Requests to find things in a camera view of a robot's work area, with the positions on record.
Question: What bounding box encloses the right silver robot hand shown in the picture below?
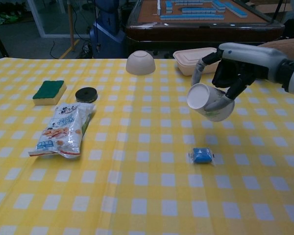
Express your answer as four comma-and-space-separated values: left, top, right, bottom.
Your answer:
191, 43, 289, 111

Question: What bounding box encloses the white flower print paper cup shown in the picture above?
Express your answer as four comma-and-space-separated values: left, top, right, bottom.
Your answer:
187, 83, 235, 122

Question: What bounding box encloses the brown plush capybara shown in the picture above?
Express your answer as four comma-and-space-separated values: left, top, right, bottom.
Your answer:
257, 38, 294, 61

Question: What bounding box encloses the diagonal blue mahjong tile row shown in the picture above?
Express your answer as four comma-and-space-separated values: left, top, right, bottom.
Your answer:
212, 0, 248, 19

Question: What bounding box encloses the dark wood mahjong table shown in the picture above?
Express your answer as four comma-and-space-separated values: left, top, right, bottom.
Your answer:
124, 0, 286, 56

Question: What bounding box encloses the beige lidded lunch box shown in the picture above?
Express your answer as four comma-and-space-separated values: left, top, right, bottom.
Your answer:
172, 47, 222, 76

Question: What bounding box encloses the short blue mahjong tile row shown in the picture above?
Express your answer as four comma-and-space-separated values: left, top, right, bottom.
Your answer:
181, 8, 216, 14

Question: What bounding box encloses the long blue mahjong tile row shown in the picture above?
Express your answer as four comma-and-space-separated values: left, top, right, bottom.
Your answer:
160, 14, 225, 21

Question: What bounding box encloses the small blue wrapped block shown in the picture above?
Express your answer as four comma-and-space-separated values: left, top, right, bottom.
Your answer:
188, 146, 217, 166

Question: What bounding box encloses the beige upturned bowl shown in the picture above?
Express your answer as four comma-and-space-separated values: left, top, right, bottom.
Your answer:
125, 50, 156, 76

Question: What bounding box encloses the blue chair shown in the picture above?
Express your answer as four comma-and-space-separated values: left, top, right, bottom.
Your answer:
89, 0, 125, 59

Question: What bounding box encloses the black round disc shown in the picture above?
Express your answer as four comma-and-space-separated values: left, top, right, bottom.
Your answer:
75, 87, 98, 103

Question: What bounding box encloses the yellow white checkered tablecloth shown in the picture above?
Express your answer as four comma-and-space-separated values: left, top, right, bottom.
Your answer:
0, 58, 294, 235

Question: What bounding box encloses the wooden pole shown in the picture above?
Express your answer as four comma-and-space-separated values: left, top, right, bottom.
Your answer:
69, 0, 76, 52

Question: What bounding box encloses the white snack bag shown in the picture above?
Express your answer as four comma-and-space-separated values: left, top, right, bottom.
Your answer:
28, 102, 96, 160

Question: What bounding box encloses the green and yellow sponge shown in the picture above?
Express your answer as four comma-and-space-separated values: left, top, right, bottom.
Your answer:
32, 80, 68, 106

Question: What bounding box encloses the white door frame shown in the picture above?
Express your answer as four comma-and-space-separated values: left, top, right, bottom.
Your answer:
28, 0, 91, 39

